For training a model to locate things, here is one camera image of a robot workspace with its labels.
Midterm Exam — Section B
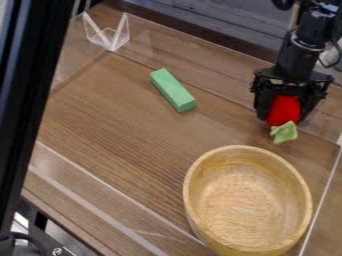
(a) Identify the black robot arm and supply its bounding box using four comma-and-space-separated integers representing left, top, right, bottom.
250, 0, 342, 126

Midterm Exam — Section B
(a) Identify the red plush strawberry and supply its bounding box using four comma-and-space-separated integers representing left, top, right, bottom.
266, 95, 300, 144

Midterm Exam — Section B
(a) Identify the wooden bowl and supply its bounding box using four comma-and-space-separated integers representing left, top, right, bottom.
183, 145, 312, 256

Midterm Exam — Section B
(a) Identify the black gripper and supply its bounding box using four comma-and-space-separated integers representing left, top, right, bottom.
250, 66, 334, 121

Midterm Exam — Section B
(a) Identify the black cable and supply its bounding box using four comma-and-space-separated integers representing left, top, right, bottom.
0, 231, 48, 256

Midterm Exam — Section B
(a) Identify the clear acrylic corner bracket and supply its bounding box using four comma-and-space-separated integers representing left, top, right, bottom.
81, 12, 129, 52

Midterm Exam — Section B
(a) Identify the green rectangular block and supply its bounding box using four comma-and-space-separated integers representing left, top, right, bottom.
149, 68, 196, 113

